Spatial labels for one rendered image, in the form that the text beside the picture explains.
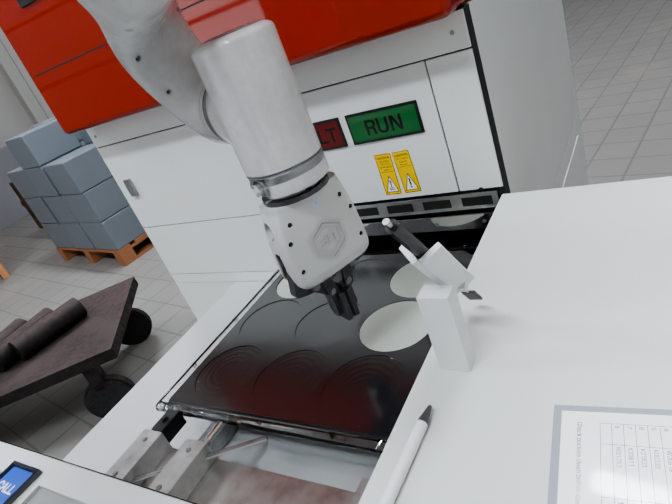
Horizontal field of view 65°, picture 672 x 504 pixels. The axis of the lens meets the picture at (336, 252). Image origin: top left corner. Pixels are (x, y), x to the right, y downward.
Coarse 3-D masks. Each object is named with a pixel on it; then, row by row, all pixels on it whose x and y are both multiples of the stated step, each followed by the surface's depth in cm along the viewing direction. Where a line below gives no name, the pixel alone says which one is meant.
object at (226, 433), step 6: (210, 426) 72; (228, 426) 73; (234, 426) 74; (204, 432) 72; (222, 432) 72; (228, 432) 73; (234, 432) 74; (216, 438) 71; (222, 438) 72; (228, 438) 73; (216, 444) 71; (222, 444) 72; (216, 450) 71; (216, 456) 71
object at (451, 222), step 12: (408, 216) 85; (420, 216) 83; (432, 216) 82; (444, 216) 81; (456, 216) 79; (468, 216) 78; (480, 216) 78; (372, 228) 88; (408, 228) 85; (420, 228) 84; (432, 228) 83; (444, 228) 82; (456, 228) 81; (468, 228) 80; (480, 228) 79; (468, 252) 83
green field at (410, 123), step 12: (396, 108) 75; (408, 108) 74; (348, 120) 80; (360, 120) 79; (372, 120) 78; (384, 120) 77; (396, 120) 76; (408, 120) 75; (360, 132) 80; (372, 132) 79; (384, 132) 78; (396, 132) 77; (408, 132) 76
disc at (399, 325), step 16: (400, 304) 72; (416, 304) 71; (368, 320) 72; (384, 320) 70; (400, 320) 69; (416, 320) 68; (368, 336) 69; (384, 336) 67; (400, 336) 66; (416, 336) 65
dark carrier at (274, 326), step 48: (384, 288) 77; (240, 336) 80; (288, 336) 75; (336, 336) 71; (192, 384) 73; (240, 384) 70; (288, 384) 66; (336, 384) 63; (384, 384) 60; (384, 432) 54
